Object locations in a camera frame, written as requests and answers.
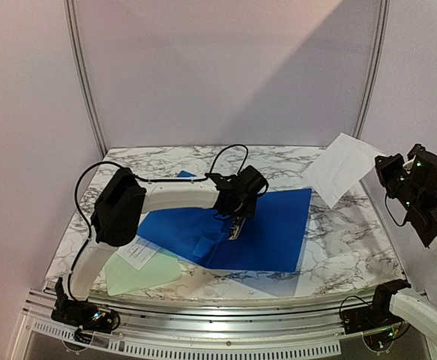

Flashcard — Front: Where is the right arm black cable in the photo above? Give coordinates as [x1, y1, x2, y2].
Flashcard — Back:
[385, 196, 409, 228]

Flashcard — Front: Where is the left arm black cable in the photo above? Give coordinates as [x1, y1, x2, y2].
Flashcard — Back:
[66, 144, 250, 301]

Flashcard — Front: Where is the aluminium corner post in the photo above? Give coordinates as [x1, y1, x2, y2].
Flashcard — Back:
[352, 0, 390, 140]
[64, 0, 108, 158]

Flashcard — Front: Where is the left aluminium corner post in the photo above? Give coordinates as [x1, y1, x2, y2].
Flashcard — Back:
[64, 0, 108, 158]

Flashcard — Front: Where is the aluminium front rail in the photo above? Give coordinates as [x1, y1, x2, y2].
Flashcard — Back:
[11, 290, 437, 359]

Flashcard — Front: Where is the right aluminium corner post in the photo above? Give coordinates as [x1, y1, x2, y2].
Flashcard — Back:
[352, 0, 390, 140]

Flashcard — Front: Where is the green translucent clipboard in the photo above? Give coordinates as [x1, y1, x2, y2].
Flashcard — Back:
[104, 250, 182, 296]

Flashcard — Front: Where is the metal folder clip mechanism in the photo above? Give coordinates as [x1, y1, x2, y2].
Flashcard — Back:
[228, 217, 245, 241]

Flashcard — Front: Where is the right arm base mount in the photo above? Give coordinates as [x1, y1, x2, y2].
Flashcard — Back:
[339, 279, 412, 353]

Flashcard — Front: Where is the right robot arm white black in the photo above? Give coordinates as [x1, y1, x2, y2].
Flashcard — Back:
[365, 143, 437, 348]

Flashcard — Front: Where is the printed white paper sheet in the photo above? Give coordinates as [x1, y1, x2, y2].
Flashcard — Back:
[117, 236, 160, 270]

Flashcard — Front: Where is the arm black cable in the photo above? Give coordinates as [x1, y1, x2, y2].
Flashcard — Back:
[66, 144, 250, 301]
[385, 196, 409, 228]

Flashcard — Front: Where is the blue file folder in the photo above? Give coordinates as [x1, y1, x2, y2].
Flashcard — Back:
[137, 188, 311, 272]

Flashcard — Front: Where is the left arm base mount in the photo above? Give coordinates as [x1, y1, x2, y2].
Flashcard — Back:
[51, 278, 121, 345]

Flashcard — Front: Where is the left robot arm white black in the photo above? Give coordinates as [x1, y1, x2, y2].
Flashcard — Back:
[55, 166, 269, 326]

